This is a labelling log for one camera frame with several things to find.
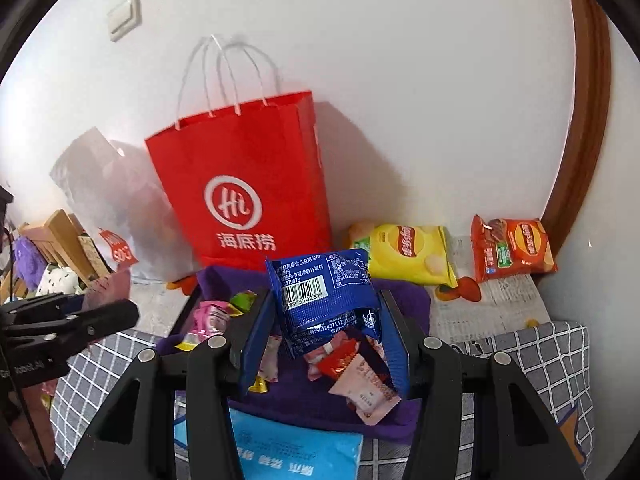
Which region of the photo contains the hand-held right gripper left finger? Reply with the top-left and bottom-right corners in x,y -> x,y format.
65,287 -> 277,480

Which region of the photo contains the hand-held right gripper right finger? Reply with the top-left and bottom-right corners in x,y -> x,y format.
377,290 -> 586,480

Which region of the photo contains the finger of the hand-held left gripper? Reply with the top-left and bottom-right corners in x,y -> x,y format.
0,294 -> 86,326
5,300 -> 140,361

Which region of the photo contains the pale pink snack packet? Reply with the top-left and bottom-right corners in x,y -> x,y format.
260,335 -> 282,384

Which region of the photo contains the green snack packet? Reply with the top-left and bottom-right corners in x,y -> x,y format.
230,290 -> 258,316

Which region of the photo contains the pink red snack packet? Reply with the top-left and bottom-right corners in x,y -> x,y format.
192,300 -> 236,336

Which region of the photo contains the white red snack packet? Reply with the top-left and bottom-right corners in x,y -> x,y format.
327,355 -> 401,426

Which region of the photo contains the blue snack packet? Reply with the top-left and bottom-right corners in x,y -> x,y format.
265,248 -> 383,358

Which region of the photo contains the purple cloth-lined box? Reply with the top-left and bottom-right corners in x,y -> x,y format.
157,265 -> 432,443

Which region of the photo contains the white spotted plush toy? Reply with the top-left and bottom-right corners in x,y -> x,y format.
35,262 -> 83,297

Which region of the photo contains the purple plush toy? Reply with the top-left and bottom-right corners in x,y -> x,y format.
12,237 -> 43,291

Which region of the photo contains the light wooden furniture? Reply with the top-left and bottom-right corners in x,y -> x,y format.
20,209 -> 112,281

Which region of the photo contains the small brown patterned box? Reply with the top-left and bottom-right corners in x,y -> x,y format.
77,234 -> 113,277

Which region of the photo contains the yellow chip bag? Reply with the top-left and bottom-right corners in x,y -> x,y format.
348,222 -> 458,288

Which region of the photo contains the blue tissue pack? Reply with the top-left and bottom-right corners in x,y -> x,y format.
175,400 -> 364,480

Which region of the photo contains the white plastic bag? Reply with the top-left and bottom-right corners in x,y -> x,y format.
50,127 -> 201,281

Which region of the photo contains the grey checked tablecloth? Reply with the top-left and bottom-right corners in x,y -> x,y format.
50,320 -> 596,480

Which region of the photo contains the orange chip bag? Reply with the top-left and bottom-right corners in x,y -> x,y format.
471,215 -> 558,284

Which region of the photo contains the red paper bag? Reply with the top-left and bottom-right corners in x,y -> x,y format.
145,35 -> 333,273

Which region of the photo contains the brown wooden door frame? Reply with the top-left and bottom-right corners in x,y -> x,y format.
542,0 -> 613,256

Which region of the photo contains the white light switch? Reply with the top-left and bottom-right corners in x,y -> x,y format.
106,0 -> 142,43

